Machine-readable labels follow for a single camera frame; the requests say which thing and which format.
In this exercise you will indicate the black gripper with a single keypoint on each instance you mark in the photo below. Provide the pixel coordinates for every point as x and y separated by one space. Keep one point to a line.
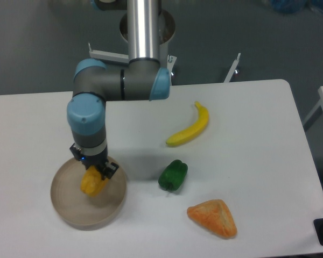
103 166

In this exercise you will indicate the yellow bell pepper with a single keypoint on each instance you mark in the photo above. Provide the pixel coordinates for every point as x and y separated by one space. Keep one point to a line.
92 183

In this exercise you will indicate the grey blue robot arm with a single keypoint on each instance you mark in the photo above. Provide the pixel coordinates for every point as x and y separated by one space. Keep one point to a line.
94 86

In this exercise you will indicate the beige round plate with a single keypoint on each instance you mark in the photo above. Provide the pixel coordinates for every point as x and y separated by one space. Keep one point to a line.
78 209

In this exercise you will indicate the green bell pepper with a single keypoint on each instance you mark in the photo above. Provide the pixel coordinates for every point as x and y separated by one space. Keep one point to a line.
173 176

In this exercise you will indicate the yellow banana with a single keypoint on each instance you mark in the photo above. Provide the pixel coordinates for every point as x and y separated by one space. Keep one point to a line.
190 133

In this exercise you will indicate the orange triangular bread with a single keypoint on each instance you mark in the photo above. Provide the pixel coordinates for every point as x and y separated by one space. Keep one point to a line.
215 216

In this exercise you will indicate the blue bag in background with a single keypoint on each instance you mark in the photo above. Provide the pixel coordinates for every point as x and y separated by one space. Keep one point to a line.
291 7

